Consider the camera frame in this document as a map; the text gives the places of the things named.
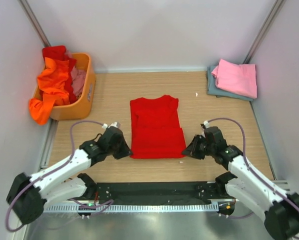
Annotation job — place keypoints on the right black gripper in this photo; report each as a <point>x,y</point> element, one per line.
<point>192,149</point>

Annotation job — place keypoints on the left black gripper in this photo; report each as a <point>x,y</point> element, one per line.
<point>125,151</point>

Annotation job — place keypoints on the red t-shirt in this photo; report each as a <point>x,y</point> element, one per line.
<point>155,128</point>

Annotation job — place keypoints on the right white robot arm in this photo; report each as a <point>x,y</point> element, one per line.
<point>277,208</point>

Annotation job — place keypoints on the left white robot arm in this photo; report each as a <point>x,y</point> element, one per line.
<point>30,195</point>

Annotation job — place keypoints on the orange plastic laundry basket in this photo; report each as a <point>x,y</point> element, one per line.
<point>82,107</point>

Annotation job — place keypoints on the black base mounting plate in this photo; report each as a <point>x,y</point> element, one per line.
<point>162,193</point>

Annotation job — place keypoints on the folded grey-blue t-shirt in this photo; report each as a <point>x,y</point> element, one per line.
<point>214,91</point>

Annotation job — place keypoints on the dusty pink shirt in basket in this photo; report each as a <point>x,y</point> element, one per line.
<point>76,79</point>

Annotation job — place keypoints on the folded pink t-shirt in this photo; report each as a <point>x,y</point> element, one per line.
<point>238,79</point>

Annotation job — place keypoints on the orange t-shirt in basket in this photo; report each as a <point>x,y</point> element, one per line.
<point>51,82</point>

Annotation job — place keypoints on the dark red shirt in basket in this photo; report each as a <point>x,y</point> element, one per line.
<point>60,53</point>

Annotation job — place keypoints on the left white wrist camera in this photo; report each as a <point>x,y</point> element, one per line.
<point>116,124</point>

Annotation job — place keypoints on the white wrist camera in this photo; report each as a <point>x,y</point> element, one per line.
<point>205,124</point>
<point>116,124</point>

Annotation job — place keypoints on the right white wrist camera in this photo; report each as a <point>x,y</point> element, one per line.
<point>205,124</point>

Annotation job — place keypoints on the white slotted cable duct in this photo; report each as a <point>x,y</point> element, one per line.
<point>71,207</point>

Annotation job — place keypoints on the left aluminium frame post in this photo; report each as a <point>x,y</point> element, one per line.
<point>34,22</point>

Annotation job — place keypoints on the aluminium frame post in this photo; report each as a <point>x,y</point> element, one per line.
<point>269,20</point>
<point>34,22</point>

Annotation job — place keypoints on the right aluminium frame post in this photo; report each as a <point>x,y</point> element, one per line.
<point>269,20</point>

